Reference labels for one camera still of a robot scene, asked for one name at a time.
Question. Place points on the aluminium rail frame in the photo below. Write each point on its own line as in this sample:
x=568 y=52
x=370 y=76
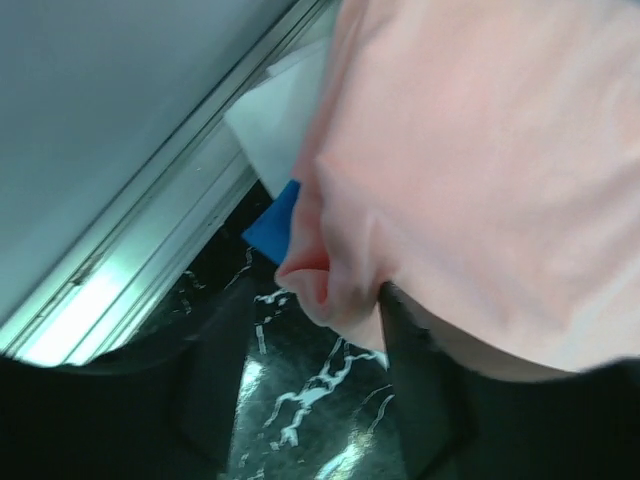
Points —
x=121 y=268

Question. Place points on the black marble pattern mat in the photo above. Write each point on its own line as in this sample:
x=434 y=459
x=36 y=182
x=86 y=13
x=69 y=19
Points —
x=311 y=405

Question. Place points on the salmon pink t shirt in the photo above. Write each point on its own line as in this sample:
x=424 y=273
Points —
x=483 y=156

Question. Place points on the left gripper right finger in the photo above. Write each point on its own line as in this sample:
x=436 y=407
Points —
x=454 y=423

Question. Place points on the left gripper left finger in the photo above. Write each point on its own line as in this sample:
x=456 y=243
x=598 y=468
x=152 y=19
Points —
x=159 y=407

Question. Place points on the folded blue t shirt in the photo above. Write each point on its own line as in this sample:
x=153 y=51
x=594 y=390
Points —
x=270 y=233

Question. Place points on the folded white t shirt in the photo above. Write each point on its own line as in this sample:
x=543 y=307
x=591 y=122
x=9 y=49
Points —
x=270 y=120

